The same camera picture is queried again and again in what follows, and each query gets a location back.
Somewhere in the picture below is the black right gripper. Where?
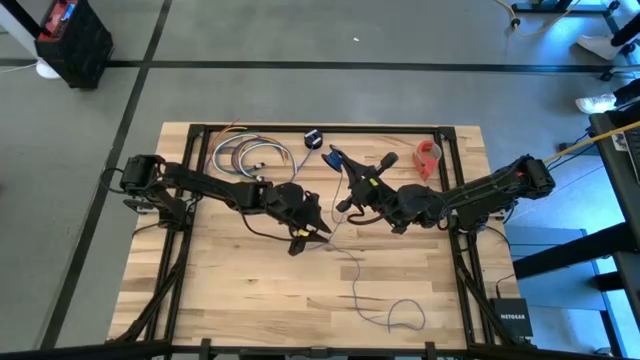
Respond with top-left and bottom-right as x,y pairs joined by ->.
329,145 -> 401,222

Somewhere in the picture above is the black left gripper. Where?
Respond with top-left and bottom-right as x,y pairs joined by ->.
264,181 -> 334,258

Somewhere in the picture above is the black plastic cable spool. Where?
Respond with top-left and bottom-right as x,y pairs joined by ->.
321,147 -> 346,174

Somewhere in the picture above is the long blue cable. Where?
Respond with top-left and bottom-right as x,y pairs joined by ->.
321,149 -> 427,334
234,135 -> 312,184

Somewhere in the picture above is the person's white shoe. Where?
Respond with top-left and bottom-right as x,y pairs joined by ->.
576,33 -> 624,62
574,92 -> 619,115

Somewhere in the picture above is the black stand base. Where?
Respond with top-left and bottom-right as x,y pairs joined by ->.
509,0 -> 621,16

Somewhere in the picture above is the black desk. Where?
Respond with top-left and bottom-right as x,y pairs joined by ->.
512,112 -> 640,321

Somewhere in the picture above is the black crate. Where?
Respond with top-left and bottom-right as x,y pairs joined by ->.
34,0 -> 115,90

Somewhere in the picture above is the person's leg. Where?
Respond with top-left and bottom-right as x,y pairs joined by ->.
609,14 -> 640,49

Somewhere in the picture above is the white desk leg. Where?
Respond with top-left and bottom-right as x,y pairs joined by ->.
0,9 -> 62,81

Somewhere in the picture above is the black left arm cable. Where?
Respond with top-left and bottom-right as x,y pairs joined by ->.
239,209 -> 301,244

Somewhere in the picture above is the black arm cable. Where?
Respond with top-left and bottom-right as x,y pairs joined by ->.
239,209 -> 301,244
347,212 -> 386,226

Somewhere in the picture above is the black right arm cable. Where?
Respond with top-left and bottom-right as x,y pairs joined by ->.
347,212 -> 386,226

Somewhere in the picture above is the red plastic cable holder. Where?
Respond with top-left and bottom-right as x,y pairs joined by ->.
411,139 -> 444,182

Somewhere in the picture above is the green wire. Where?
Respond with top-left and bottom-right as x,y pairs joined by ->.
219,138 -> 261,176

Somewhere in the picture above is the white wire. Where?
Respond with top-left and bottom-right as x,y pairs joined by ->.
211,132 -> 266,177

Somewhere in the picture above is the orange wire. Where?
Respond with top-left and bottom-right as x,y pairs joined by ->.
209,118 -> 290,166

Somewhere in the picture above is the black Netgear network switch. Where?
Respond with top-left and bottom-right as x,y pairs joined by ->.
488,297 -> 535,339

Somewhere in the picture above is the yellow extension cord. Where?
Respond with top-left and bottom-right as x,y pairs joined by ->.
494,0 -> 584,39

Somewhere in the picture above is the yellow hanging cable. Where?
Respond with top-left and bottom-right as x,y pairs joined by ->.
542,119 -> 640,166

